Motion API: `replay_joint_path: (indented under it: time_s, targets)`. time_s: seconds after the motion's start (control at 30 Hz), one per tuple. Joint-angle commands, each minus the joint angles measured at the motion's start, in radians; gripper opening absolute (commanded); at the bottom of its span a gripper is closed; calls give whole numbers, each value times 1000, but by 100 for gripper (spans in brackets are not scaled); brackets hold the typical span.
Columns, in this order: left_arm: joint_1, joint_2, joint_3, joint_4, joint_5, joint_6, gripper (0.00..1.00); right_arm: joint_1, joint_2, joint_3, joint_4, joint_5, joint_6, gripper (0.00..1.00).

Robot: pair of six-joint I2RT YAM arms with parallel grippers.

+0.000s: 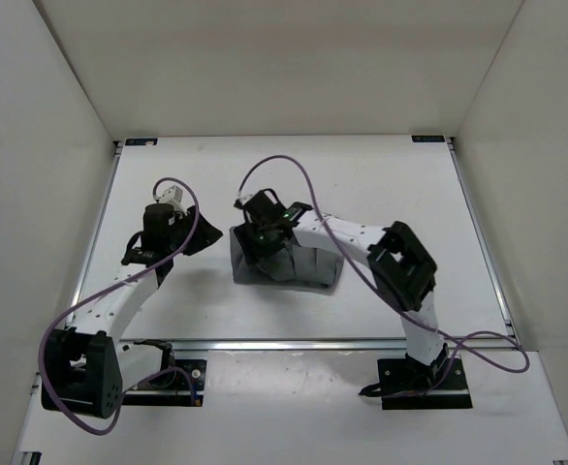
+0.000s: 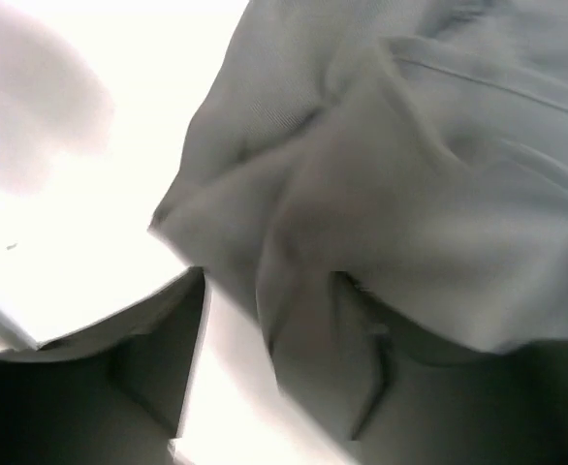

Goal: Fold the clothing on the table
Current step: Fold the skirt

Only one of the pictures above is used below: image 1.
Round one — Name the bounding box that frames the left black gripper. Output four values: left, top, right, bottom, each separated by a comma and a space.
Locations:
169, 202, 225, 255

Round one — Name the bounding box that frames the grey pleated skirt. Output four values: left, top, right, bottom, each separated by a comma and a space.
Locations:
230, 228, 344, 292

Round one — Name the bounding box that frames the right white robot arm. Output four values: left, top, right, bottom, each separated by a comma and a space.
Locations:
231, 189, 446, 388

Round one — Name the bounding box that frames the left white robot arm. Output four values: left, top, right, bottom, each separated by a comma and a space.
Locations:
41, 203, 223, 419

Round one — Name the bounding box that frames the left blue corner label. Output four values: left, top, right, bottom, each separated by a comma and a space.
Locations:
124, 138, 158, 146

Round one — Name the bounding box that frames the blue corner label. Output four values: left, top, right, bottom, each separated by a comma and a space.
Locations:
411, 135, 446, 143
124, 138, 158, 146

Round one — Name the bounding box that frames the right blue corner label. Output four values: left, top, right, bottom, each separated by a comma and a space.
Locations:
411, 135, 446, 143

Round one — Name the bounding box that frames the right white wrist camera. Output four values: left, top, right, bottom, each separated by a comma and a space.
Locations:
234, 193, 254, 210

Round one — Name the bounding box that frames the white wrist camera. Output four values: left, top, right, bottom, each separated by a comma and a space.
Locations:
154, 185, 183, 210
234, 193, 254, 210

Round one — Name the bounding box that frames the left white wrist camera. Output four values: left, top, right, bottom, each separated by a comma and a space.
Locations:
154, 185, 183, 210

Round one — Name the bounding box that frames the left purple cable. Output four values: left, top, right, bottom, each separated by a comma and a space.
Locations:
39, 176, 203, 434

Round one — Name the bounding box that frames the purple cable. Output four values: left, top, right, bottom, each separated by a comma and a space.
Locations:
237, 154, 530, 398
39, 176, 203, 434

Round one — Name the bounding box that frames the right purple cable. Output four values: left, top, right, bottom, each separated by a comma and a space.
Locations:
237, 154, 530, 398

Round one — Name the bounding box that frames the aluminium front rail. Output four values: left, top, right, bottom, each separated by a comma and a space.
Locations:
172, 338, 406, 352

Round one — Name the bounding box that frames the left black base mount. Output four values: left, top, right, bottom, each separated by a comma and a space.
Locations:
117, 339, 207, 408

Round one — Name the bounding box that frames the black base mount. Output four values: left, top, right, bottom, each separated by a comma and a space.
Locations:
117, 339, 207, 408
359, 356, 473, 411

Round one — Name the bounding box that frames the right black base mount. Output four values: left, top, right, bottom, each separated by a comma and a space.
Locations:
359, 356, 473, 411

